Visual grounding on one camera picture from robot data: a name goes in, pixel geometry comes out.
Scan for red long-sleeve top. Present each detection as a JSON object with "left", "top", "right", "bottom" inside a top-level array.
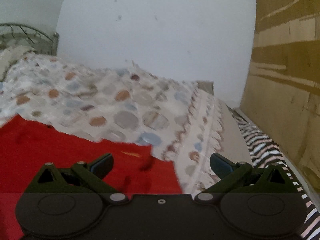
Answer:
[{"left": 0, "top": 114, "right": 183, "bottom": 240}]

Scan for grey blanket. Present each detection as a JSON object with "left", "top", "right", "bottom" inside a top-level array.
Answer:
[{"left": 220, "top": 100, "right": 253, "bottom": 170}]

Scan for plywood panel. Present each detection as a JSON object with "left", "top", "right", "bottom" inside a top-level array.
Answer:
[{"left": 240, "top": 0, "right": 320, "bottom": 198}]

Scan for patterned pillow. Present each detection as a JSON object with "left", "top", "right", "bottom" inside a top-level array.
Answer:
[{"left": 0, "top": 45, "right": 35, "bottom": 82}]

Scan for patterned duvet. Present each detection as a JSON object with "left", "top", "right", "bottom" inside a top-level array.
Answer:
[{"left": 0, "top": 51, "right": 250, "bottom": 195}]

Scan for striped bed sheet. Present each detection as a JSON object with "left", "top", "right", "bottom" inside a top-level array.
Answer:
[{"left": 232, "top": 107, "right": 320, "bottom": 239}]

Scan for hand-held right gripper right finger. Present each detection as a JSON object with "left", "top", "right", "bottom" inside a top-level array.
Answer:
[{"left": 197, "top": 152, "right": 298, "bottom": 203}]

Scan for metal headboard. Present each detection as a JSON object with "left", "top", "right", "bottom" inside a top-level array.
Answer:
[{"left": 0, "top": 24, "right": 59, "bottom": 55}]

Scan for beige pillow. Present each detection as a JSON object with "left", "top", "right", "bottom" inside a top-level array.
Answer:
[{"left": 196, "top": 81, "right": 215, "bottom": 94}]

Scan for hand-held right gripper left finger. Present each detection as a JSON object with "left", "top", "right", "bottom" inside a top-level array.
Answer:
[{"left": 26, "top": 152, "right": 130, "bottom": 203}]

